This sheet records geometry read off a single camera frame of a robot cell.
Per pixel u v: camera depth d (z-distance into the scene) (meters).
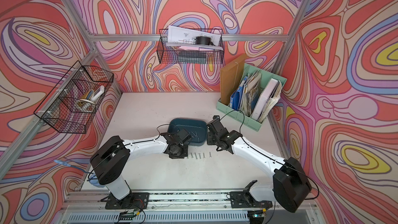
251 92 0.89
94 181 0.72
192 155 0.88
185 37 0.86
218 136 0.62
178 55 1.01
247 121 0.96
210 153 0.89
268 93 0.84
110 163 0.45
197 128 1.00
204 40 0.82
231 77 0.96
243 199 0.66
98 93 0.75
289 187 0.41
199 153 0.89
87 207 0.72
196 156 0.88
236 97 0.96
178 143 0.67
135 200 0.73
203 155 0.88
